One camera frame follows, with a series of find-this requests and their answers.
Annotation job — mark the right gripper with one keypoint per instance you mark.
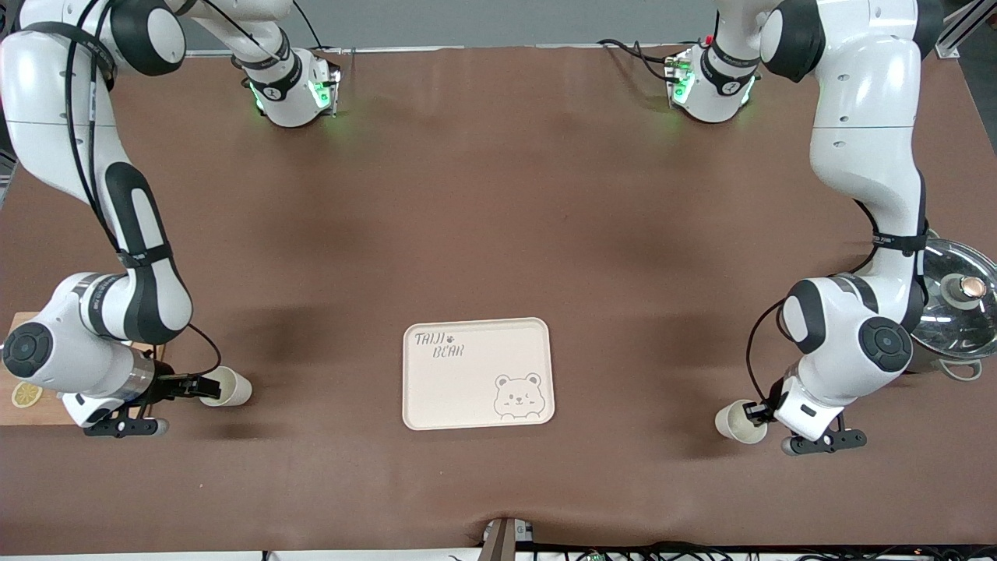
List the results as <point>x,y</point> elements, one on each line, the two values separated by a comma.
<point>167,386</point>

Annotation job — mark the steel cooking pot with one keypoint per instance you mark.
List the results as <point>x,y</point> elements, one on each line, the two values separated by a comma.
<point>927,364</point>

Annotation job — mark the aluminium frame profile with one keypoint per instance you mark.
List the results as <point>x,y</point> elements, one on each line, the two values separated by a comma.
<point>966,27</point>

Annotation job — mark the white tray with bear print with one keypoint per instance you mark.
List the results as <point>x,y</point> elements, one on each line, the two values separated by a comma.
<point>467,397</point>

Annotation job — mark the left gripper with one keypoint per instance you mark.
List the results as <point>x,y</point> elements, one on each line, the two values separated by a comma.
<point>766,408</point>

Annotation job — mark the brown table cover mat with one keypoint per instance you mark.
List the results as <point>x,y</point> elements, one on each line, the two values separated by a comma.
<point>498,195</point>

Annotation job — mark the yellow lemon slice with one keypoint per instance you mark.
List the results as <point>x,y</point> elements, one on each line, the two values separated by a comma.
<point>27,395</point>

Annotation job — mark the wooden cutting board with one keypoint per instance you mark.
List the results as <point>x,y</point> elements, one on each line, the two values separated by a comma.
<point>31,417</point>

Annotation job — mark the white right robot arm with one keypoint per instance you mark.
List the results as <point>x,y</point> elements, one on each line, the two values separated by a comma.
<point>47,117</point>

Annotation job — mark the grey metal camera stand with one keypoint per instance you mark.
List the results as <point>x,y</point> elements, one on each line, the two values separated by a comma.
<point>502,541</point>

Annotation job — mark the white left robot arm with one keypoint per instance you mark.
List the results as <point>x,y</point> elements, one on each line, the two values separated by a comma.
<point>857,117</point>

